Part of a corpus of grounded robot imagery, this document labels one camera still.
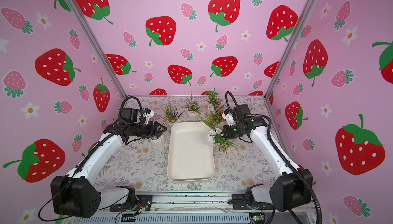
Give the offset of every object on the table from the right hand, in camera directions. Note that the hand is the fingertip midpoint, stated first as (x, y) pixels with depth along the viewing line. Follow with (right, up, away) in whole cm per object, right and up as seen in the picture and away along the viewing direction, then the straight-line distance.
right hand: (220, 134), depth 79 cm
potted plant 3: (-2, +19, +24) cm, 31 cm away
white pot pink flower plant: (-3, -1, -4) cm, 5 cm away
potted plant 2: (-16, +13, +21) cm, 30 cm away
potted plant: (-29, +10, +17) cm, 36 cm away
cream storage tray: (-17, -16, +11) cm, 26 cm away
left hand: (-30, +3, +1) cm, 30 cm away
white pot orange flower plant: (-2, +10, +15) cm, 18 cm away
